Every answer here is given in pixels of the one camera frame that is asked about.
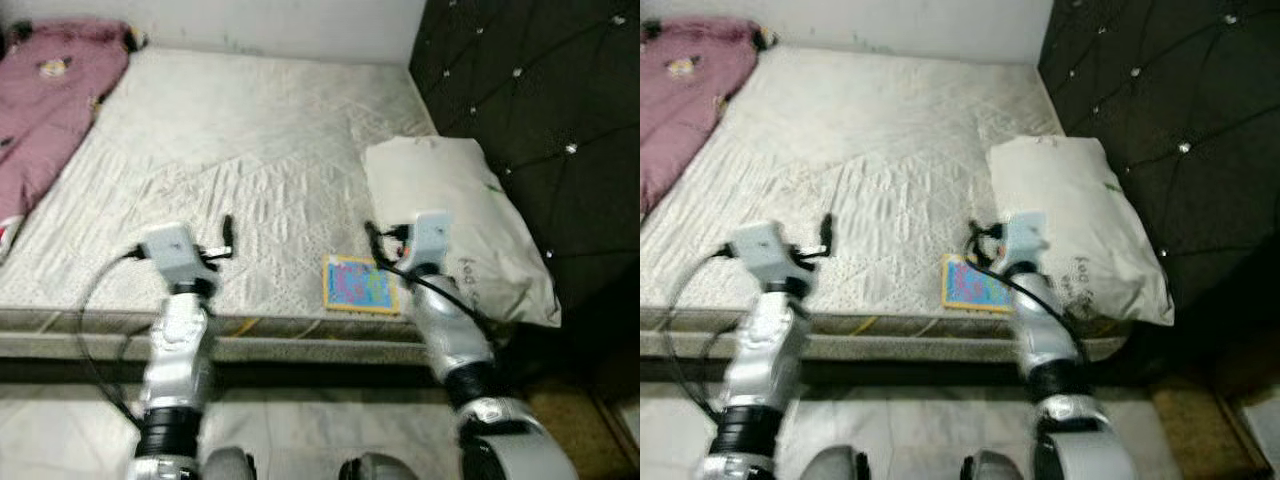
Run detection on purple Mickey print blanket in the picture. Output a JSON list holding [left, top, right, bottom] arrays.
[[640, 18, 779, 216], [0, 18, 146, 256]]

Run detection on white pillow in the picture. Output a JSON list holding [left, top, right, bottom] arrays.
[[362, 135, 563, 329], [987, 135, 1176, 326]]

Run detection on colourful children's picture book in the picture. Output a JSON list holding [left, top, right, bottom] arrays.
[[322, 255, 401, 316], [940, 253, 1016, 314]]

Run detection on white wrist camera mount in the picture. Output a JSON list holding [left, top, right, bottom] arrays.
[[138, 222, 219, 296], [1002, 210, 1049, 273], [728, 220, 809, 296], [402, 210, 453, 276]]

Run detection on dark tufted headboard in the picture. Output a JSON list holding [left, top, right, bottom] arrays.
[[1038, 0, 1280, 331], [408, 0, 641, 331]]

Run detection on grey robot leg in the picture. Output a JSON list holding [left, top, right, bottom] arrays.
[[338, 453, 419, 480], [962, 452, 1031, 480], [800, 445, 871, 480], [200, 447, 259, 480]]

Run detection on grey robot right leg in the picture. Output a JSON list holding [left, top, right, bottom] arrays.
[[338, 453, 419, 480], [962, 452, 1031, 480]]

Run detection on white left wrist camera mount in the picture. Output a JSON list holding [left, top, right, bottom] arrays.
[[728, 220, 809, 296], [138, 222, 219, 296]]

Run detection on grey robot left leg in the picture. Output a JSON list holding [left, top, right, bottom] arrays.
[[200, 447, 259, 480], [800, 445, 871, 480]]

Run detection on grey quilted mattress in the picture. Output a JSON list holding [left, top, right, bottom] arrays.
[[0, 45, 501, 363], [640, 45, 1131, 363]]

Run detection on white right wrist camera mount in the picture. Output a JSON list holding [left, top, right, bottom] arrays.
[[402, 210, 453, 276], [1002, 210, 1049, 273]]

